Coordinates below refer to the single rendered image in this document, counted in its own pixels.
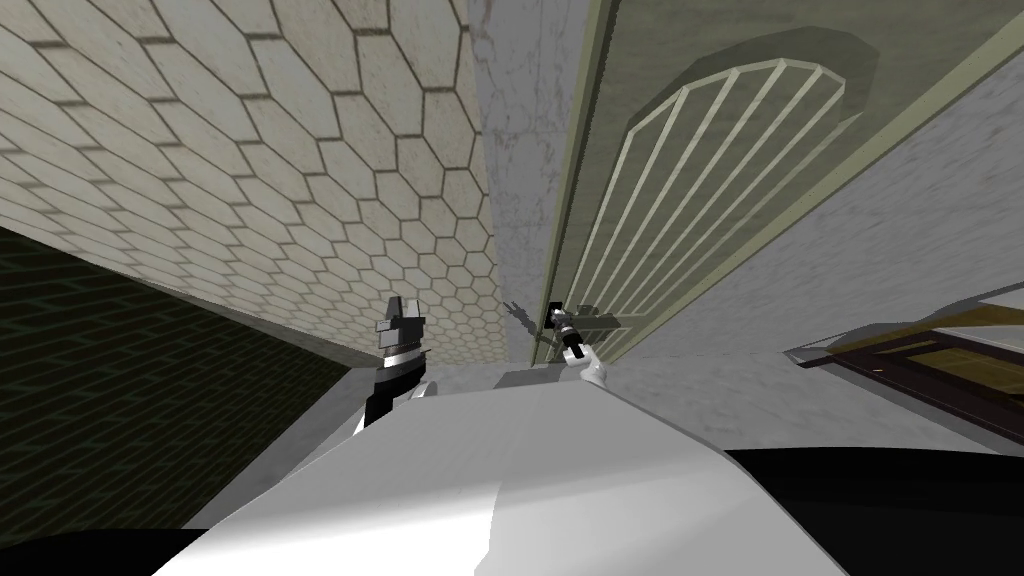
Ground green door with arched grille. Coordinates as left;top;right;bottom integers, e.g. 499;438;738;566
534;0;1024;366

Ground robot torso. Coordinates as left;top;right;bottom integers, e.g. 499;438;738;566
151;363;851;576

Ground dark brown framed window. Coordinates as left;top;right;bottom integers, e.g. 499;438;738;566
785;286;1024;451

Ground green door lever handle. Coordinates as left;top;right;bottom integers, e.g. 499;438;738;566
574;305;625;332

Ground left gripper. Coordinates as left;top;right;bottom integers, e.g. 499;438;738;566
374;295;428;355

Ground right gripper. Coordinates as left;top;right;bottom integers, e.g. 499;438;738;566
545;301;581;339

